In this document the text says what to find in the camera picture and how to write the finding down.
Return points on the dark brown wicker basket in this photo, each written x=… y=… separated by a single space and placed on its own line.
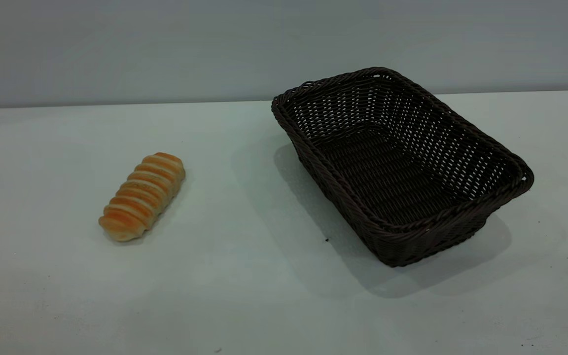
x=387 y=170

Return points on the ridged orange bread roll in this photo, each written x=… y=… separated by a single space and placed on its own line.
x=141 y=197

